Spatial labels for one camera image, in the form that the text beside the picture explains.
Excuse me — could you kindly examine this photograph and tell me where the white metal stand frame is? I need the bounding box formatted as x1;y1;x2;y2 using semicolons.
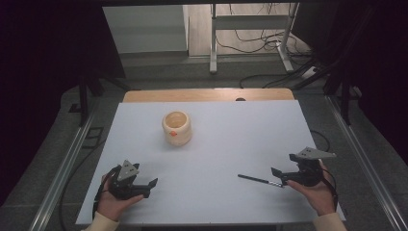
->
209;3;301;75

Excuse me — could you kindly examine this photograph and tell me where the cream pen holder orange dot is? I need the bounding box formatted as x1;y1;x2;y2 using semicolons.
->
161;110;193;147

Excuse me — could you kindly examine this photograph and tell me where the white table mat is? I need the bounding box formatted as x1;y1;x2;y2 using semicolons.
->
75;99;347;226

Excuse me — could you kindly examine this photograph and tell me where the black pen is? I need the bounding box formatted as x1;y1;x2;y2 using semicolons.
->
237;173;285;189

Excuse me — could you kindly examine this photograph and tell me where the wooden table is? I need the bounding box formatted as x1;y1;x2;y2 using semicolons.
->
122;88;295;104

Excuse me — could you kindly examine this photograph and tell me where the black metal stand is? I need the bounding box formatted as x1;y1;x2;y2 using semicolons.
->
67;71;133;127
321;61;364;127

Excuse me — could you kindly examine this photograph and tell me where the black floor cable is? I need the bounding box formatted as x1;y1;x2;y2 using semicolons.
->
238;65;317;90

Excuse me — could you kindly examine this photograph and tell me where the white power strip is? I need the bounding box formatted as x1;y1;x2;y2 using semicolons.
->
300;65;319;80

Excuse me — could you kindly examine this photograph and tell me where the right hand-held gripper black cable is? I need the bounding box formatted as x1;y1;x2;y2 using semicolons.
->
319;159;340;213

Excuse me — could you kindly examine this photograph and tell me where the grey white panel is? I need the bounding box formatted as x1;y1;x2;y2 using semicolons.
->
102;4;189;55

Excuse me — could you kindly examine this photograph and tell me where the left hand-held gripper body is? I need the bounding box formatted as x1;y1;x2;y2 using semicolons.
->
109;159;152;201

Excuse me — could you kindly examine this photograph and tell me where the left hand-held gripper black cable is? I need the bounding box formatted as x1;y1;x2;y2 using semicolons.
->
91;166;120;219

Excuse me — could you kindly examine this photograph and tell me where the thin black cable loop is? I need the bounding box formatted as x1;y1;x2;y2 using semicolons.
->
309;129;332;154

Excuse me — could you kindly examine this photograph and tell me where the person's right hand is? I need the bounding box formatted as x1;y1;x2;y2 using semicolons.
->
286;159;338;217

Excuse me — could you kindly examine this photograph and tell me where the hand-held gripper black cable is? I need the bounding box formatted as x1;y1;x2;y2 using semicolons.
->
91;166;120;219
319;159;340;213

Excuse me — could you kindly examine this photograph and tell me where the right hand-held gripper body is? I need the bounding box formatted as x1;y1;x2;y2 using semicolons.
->
282;146;338;188

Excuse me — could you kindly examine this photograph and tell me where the aluminium rail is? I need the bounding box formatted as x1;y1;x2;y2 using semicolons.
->
324;95;408;231
28;114;98;231

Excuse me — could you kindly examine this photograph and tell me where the person's left hand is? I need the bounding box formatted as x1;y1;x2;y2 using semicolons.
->
96;173;145;222

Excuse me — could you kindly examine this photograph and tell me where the tangle of black floor cables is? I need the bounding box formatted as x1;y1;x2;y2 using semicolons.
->
214;3;312;59

